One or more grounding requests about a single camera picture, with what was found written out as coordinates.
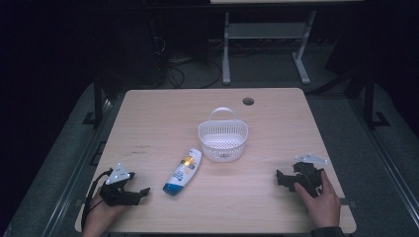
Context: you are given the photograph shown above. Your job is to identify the person's left hand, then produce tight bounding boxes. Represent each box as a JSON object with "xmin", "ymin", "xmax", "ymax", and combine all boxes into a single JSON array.
[{"xmin": 81, "ymin": 191, "xmax": 130, "ymax": 237}]

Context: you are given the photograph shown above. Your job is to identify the aluminium rail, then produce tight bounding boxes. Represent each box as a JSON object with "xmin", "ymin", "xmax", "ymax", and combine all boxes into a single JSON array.
[
  {"xmin": 348, "ymin": 98, "xmax": 419, "ymax": 229},
  {"xmin": 42, "ymin": 98, "xmax": 113, "ymax": 237}
]

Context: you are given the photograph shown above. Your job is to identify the grey metal table frame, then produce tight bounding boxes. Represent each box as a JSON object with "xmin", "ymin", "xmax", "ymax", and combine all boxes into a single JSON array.
[{"xmin": 221, "ymin": 9, "xmax": 318, "ymax": 86}]

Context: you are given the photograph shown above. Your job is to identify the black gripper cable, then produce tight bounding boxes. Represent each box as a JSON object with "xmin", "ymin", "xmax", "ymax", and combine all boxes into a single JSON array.
[{"xmin": 80, "ymin": 168, "xmax": 114, "ymax": 232}]

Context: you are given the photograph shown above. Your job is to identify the white plastic basket with handle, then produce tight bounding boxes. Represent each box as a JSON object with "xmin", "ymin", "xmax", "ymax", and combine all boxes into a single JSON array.
[{"xmin": 197, "ymin": 106, "xmax": 249, "ymax": 164}]

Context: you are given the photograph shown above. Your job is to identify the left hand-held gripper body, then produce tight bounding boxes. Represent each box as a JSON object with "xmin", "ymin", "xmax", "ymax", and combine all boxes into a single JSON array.
[{"xmin": 99, "ymin": 162, "xmax": 136, "ymax": 207}]

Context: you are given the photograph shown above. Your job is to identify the black cables on floor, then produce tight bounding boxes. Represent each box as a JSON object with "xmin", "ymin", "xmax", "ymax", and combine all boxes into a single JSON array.
[{"xmin": 163, "ymin": 56, "xmax": 224, "ymax": 90}]

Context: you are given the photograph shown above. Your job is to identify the person's right hand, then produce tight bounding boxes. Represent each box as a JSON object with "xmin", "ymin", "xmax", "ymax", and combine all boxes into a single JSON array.
[{"xmin": 293, "ymin": 170, "xmax": 342, "ymax": 229}]

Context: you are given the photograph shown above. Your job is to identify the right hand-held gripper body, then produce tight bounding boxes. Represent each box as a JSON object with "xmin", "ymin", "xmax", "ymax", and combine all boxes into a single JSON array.
[{"xmin": 292, "ymin": 152, "xmax": 330, "ymax": 198}]

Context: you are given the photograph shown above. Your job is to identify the white bottle with blue cap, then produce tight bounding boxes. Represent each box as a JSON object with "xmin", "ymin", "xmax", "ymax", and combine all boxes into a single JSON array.
[{"xmin": 162, "ymin": 147, "xmax": 204, "ymax": 198}]

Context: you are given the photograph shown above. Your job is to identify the black metal post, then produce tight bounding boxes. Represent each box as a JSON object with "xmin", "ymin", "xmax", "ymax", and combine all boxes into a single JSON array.
[
  {"xmin": 363, "ymin": 71, "xmax": 390, "ymax": 130},
  {"xmin": 81, "ymin": 74, "xmax": 104, "ymax": 128}
]

